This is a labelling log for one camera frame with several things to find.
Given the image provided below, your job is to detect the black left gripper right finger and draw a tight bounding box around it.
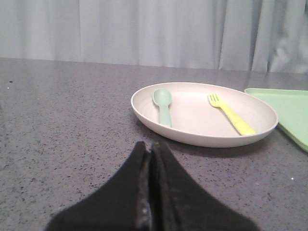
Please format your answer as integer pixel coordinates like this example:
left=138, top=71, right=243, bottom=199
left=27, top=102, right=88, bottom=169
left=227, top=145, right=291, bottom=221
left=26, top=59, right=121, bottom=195
left=150, top=142, right=259, bottom=231

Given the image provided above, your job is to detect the light green rectangular tray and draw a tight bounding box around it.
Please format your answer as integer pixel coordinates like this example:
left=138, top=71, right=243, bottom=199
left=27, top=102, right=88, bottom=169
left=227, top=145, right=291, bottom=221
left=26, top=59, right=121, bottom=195
left=244, top=88, right=308, bottom=151

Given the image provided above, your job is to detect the white pleated curtain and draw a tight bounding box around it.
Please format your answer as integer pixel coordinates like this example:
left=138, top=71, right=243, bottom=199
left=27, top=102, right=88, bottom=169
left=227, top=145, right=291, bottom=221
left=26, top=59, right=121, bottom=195
left=0, top=0, right=308, bottom=74

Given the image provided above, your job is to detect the sage green plastic spoon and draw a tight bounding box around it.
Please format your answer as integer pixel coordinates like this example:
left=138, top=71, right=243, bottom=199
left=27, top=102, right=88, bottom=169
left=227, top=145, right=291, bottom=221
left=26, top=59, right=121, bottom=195
left=152, top=89, right=172, bottom=127

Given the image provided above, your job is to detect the yellow plastic fork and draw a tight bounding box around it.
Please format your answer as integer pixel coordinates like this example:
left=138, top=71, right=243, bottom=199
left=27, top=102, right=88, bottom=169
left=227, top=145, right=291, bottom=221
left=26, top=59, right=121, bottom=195
left=208, top=93, right=256, bottom=136

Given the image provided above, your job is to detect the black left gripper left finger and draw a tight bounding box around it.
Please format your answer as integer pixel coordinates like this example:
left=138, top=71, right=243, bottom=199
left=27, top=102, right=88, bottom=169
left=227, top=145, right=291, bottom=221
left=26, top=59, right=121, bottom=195
left=46, top=141, right=151, bottom=231

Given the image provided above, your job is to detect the beige round plate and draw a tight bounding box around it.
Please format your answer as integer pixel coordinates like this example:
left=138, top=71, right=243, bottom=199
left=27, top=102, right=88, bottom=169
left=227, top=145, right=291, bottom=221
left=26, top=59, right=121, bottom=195
left=131, top=82, right=278, bottom=148

